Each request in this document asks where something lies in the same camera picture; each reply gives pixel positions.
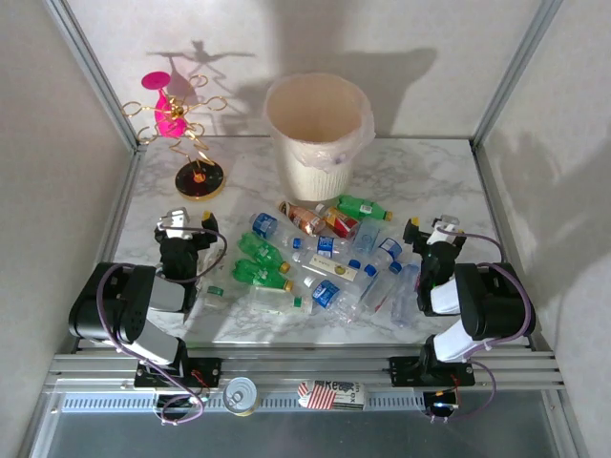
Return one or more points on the clear bottle pale blue print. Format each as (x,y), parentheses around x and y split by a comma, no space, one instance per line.
(366,237)

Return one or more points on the translucent plastic bin liner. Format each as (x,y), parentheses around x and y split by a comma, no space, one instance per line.
(355,138)

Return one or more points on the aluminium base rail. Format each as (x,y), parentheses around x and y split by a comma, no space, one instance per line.
(305,365)

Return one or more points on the clear plastic bottle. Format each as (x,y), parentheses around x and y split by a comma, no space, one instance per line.
(406,296)

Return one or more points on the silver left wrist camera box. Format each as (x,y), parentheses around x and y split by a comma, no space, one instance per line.
(175,220)

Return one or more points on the red label drink bottle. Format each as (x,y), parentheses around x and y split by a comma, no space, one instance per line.
(341,224)

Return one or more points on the aluminium side rail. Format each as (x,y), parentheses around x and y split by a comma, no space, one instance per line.
(119,210)
(496,200)

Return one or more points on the green plastic bottle yellow cap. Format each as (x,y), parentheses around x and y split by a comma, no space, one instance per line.
(255,273)
(363,206)
(260,250)

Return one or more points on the silver tin can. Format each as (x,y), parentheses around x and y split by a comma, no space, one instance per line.
(240,396)

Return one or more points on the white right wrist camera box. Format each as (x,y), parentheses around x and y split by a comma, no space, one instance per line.
(444,228)

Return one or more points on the aluminium frame post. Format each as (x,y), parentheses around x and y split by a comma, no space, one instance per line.
(518,67)
(90,67)

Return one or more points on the pink wine glass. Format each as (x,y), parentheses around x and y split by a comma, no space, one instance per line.
(167,121)

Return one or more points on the blue label bottle white cap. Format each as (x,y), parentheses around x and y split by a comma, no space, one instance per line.
(325,292)

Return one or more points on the clear bottle white label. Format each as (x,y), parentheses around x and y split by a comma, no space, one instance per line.
(329,266)

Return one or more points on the cream ribbed waste bin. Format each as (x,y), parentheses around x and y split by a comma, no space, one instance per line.
(315,183)

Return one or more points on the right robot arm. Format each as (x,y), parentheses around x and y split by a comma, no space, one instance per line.
(491,305)

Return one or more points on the clear bottle green cap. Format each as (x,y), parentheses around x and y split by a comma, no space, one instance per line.
(277,300)
(212,281)

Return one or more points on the clear bottle small blue label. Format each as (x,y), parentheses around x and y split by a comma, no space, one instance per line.
(326,244)

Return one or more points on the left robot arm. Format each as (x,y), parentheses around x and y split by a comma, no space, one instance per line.
(119,305)

